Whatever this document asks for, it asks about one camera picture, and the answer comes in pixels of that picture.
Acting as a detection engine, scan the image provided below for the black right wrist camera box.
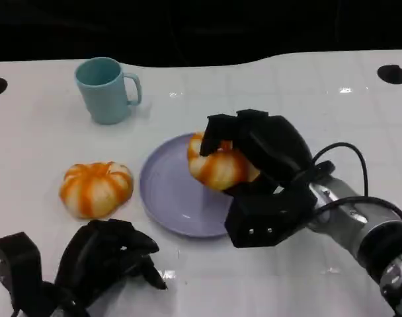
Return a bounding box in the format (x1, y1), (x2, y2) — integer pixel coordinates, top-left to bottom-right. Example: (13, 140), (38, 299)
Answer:
(224, 187), (317, 249)

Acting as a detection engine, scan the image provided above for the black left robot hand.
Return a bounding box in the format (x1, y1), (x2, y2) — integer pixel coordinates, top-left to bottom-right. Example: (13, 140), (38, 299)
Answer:
(12, 218), (169, 317)

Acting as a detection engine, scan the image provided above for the black curtain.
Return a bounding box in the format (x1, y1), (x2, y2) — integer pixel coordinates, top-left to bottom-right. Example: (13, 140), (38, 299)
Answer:
(0, 0), (402, 69)

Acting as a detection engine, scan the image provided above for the orange white toy bread roll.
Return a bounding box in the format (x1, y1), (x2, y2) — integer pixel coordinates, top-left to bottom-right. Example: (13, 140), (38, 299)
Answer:
(58, 160), (135, 221)
(186, 131), (261, 192)

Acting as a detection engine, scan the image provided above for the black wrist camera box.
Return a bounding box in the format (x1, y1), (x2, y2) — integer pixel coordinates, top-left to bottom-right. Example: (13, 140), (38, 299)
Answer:
(0, 231), (44, 300)
(224, 187), (317, 249)

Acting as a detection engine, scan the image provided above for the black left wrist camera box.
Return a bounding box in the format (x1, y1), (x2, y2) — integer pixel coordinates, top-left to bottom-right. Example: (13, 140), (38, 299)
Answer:
(0, 231), (44, 300)

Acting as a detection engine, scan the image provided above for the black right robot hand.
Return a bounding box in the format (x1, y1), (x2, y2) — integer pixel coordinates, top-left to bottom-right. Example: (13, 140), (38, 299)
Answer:
(199, 108), (317, 201)

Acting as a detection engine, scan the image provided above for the lilac plate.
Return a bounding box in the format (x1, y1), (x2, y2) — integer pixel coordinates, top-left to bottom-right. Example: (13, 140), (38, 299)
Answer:
(139, 132), (237, 239)

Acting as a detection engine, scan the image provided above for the pale green mug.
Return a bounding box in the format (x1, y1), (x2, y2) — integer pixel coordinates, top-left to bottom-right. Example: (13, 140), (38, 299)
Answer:
(74, 56), (143, 126)

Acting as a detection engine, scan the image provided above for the black looping arm cable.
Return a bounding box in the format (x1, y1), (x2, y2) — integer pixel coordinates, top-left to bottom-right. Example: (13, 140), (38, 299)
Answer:
(310, 142), (369, 201)

